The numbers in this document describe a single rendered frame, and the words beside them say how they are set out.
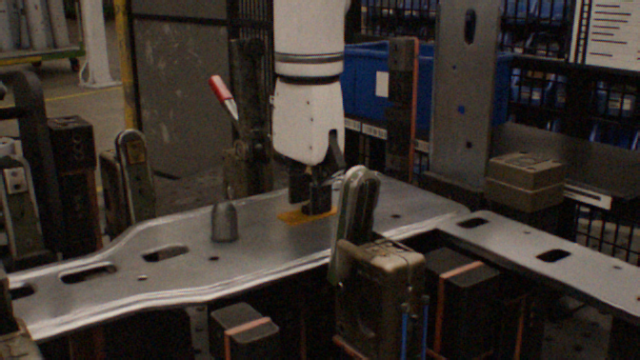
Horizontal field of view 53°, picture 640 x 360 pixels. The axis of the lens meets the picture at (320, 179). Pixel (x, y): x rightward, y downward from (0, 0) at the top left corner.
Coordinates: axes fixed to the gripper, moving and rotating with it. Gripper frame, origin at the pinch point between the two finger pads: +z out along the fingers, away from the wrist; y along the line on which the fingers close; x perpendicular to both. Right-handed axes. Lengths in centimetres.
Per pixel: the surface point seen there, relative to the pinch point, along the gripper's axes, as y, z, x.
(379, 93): -27.0, -5.1, 34.9
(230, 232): 1.6, 1.8, -12.7
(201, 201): -88, 33, 25
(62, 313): 7.3, 3.0, -33.6
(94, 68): -678, 83, 174
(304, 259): 10.6, 3.1, -8.1
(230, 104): -20.7, -8.4, -0.1
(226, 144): -226, 60, 104
